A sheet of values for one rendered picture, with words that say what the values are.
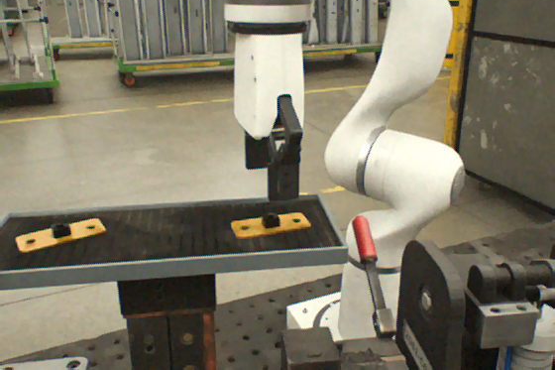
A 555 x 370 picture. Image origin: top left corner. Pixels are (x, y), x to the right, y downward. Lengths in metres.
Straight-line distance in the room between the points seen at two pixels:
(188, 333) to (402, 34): 0.53
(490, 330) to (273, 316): 0.78
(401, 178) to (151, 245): 0.43
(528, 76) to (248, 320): 2.44
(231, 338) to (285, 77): 0.78
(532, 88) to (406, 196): 2.47
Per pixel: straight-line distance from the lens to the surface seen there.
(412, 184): 0.84
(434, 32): 0.86
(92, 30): 9.84
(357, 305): 1.00
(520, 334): 0.52
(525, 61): 3.30
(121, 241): 0.59
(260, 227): 0.58
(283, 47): 0.49
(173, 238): 0.58
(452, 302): 0.47
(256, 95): 0.49
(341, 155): 0.88
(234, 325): 1.21
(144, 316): 0.60
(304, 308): 1.14
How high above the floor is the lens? 1.43
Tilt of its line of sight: 20 degrees down
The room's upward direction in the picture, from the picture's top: straight up
